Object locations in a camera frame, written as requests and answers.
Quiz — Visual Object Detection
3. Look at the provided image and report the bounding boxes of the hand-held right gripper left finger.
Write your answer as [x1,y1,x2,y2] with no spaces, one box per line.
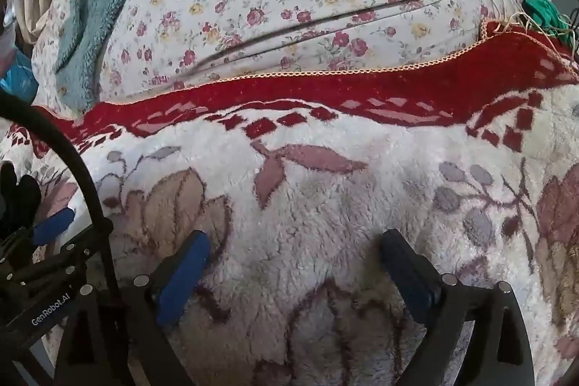
[56,230,213,386]

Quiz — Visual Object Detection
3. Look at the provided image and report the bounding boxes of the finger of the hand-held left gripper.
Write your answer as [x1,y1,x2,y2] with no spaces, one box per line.
[0,207,98,285]

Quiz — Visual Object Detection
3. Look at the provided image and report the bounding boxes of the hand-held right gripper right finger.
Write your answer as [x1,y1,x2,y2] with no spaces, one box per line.
[380,229,537,386]

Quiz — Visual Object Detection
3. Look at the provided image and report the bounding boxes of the black pants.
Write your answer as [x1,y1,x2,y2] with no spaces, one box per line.
[0,162,42,235]

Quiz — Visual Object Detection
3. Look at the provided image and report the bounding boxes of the red white floral plush blanket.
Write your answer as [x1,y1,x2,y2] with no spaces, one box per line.
[0,17,579,386]

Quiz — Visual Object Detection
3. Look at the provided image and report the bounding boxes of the blue plastic bag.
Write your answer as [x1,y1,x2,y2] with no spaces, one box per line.
[0,51,39,104]

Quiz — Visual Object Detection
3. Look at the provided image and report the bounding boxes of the black cable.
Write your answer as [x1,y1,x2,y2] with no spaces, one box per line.
[0,94,136,386]

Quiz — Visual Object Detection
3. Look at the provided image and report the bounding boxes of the tangled beige string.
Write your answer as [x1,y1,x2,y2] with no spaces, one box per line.
[491,0,579,61]

